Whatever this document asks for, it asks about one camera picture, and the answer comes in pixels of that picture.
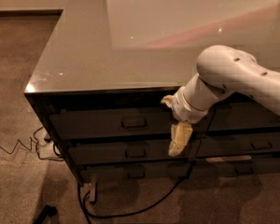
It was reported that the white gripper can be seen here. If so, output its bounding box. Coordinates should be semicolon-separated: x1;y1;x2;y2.
161;89;208;157

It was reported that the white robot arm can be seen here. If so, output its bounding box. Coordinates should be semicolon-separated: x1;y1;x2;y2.
161;45;280;157

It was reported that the dark cabinet with glossy top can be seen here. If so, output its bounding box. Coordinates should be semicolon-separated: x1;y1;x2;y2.
25;0;280;183

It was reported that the white power strip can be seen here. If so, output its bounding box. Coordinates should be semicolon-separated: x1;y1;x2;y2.
89;182;97;203

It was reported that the thin black zigzag wire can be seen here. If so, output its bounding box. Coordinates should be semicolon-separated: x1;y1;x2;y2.
0;126;64;162

